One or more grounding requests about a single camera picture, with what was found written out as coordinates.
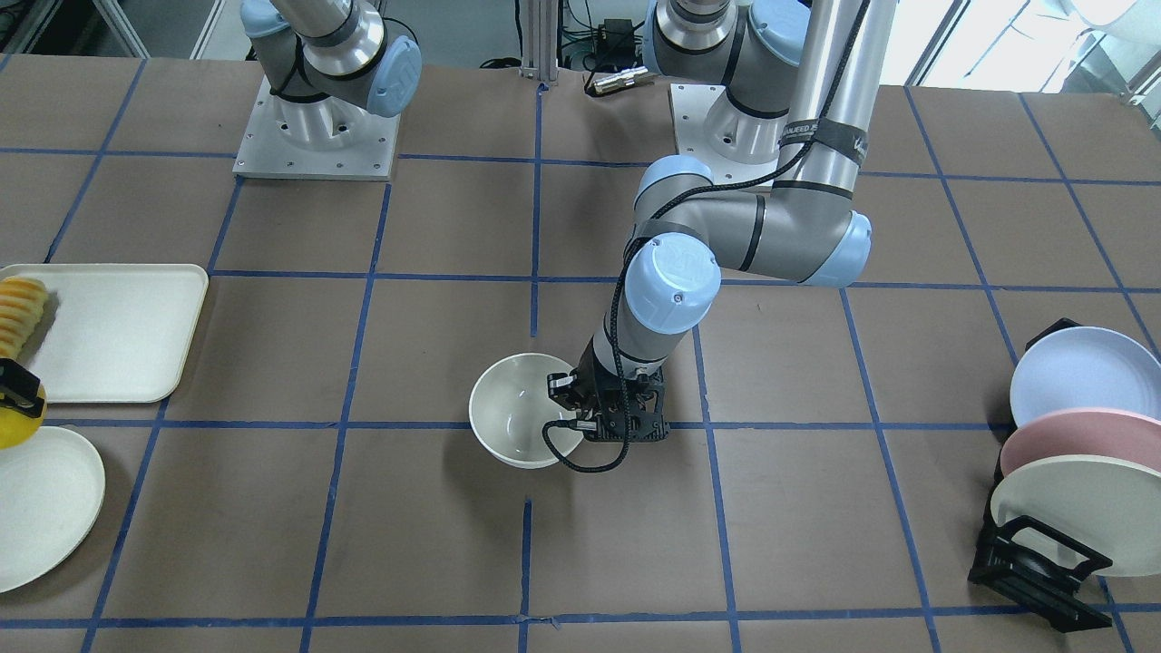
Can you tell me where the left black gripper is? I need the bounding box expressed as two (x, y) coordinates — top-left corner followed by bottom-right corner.
(547, 350), (670, 443)

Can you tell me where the yellow lemon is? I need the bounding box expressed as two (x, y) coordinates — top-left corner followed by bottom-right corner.
(1, 385), (46, 449)

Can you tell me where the white ceramic bowl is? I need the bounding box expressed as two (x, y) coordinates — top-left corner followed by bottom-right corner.
(469, 353), (576, 471)

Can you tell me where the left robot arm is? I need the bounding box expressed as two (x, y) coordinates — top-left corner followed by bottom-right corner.
(547, 1), (896, 443)

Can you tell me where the white rectangular tray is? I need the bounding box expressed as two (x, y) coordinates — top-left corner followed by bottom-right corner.
(3, 263), (209, 404)

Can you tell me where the cream round plate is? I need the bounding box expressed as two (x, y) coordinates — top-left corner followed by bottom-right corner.
(1, 426), (104, 593)

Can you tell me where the black dish rack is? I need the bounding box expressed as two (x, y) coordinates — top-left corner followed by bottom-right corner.
(967, 317), (1115, 633)

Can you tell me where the light blue plate in rack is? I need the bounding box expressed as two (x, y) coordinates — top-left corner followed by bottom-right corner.
(1009, 327), (1160, 426)

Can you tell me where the cream plate in rack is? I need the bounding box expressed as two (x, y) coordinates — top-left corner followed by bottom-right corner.
(990, 454), (1160, 576)

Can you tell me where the pink plate in rack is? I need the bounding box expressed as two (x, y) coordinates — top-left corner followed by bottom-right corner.
(998, 406), (1160, 475)

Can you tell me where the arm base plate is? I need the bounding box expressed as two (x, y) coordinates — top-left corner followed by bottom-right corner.
(232, 79), (399, 182)
(670, 82), (788, 167)

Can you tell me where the aluminium frame post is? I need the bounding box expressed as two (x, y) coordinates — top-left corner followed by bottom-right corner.
(515, 1), (562, 89)

